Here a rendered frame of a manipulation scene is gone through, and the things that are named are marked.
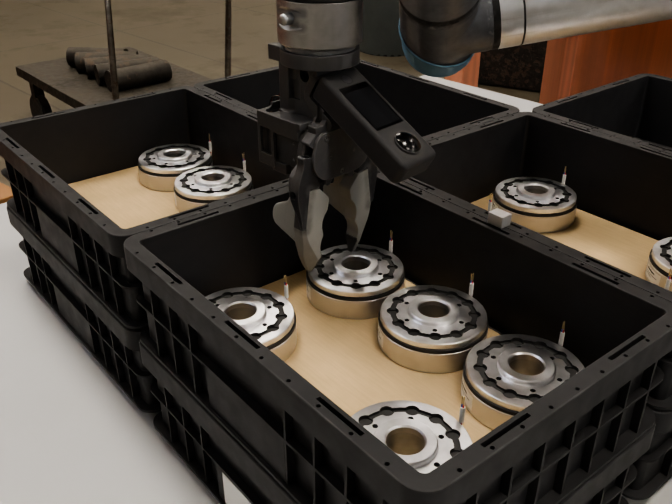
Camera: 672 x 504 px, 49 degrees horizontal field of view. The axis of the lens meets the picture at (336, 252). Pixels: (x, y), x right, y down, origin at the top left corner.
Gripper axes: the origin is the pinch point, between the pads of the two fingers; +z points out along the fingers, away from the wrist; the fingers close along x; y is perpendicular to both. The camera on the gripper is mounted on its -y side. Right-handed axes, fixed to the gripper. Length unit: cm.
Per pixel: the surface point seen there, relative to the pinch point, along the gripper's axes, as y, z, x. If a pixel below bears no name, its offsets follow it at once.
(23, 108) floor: 346, 89, -99
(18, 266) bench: 54, 19, 13
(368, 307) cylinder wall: -4.2, 4.9, -0.5
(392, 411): -17.3, 3.4, 10.4
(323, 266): 3.0, 3.3, -1.0
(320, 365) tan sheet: -6.3, 6.3, 8.1
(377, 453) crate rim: -24.4, -3.7, 20.0
